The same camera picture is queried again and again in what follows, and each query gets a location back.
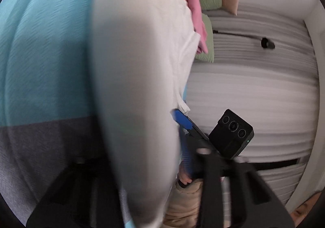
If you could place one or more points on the green pillow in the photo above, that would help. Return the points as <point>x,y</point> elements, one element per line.
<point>207,47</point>

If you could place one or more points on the blue grey patterned bed sheet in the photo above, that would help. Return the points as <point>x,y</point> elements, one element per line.
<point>45,53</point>

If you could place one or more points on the pink garment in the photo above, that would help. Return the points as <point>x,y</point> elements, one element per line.
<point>195,7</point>

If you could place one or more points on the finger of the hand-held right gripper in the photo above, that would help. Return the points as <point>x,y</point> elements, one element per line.
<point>180,117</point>

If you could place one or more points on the white ribbed bed side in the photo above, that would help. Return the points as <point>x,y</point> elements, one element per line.
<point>254,86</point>

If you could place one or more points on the cream cloth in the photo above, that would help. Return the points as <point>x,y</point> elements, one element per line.
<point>132,78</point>

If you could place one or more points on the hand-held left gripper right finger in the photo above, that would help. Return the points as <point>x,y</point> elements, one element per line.
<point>186,162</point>

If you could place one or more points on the white cloth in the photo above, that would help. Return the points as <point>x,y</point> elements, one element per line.
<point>182,40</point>

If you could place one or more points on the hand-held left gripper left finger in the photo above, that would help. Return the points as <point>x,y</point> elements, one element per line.
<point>76,192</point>

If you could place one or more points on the person's right hand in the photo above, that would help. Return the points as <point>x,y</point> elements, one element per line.
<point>185,180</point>

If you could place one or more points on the person's face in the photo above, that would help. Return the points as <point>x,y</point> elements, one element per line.
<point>304,210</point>

